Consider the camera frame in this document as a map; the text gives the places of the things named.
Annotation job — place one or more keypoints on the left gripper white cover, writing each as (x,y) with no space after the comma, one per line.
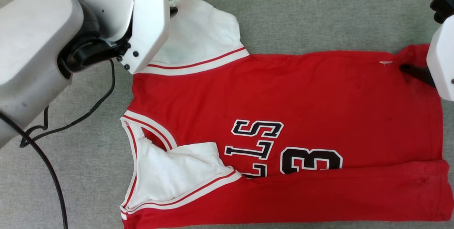
(149,27)

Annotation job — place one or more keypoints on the grey fabric sofa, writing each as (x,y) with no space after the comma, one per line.
(319,9)

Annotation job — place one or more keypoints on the red white Bulls jersey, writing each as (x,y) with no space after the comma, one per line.
(283,87)

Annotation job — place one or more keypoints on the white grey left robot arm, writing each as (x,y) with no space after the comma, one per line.
(32,44)

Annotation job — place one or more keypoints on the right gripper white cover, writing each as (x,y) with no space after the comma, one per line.
(443,62)

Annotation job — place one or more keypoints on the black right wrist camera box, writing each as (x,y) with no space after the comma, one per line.
(443,4)

